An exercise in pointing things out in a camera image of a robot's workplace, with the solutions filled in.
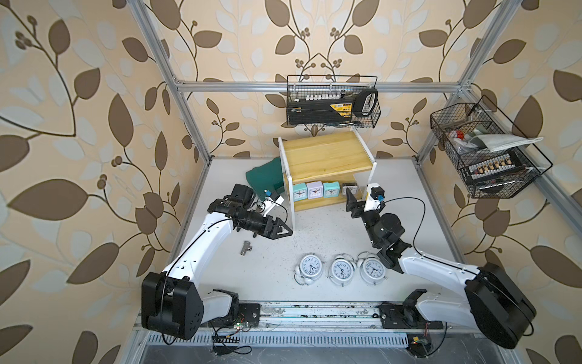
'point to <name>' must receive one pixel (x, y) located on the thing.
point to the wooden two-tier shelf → (318, 171)
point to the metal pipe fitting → (246, 247)
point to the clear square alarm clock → (352, 186)
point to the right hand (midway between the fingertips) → (358, 188)
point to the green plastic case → (267, 176)
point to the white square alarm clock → (314, 189)
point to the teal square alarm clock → (299, 192)
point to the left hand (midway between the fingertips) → (285, 232)
